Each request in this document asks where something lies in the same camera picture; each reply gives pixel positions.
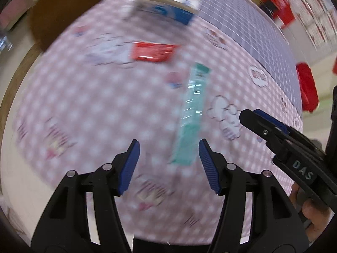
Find brown dining chair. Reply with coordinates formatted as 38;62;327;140
27;0;138;53

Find red snack packet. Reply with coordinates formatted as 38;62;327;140
130;41;180;63

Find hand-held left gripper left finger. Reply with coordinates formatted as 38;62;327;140
31;139;140;253

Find group of wall certificates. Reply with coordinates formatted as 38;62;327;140
289;0;332;48

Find red stool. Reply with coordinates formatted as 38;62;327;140
295;62;319;113

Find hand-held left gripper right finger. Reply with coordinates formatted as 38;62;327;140
199;138;310;253

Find long green packet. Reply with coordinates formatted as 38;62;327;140
168;62;212;165

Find blue and white box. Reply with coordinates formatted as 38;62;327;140
123;0;202;26

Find red paper bag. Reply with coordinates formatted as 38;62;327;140
247;0;297;27

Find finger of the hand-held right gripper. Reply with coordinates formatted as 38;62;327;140
239;110;290;153
254;109;290;135

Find person's right hand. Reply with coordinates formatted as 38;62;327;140
291;183;332;243

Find pink and purple checked tablecloth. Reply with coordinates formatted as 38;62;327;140
11;0;303;246

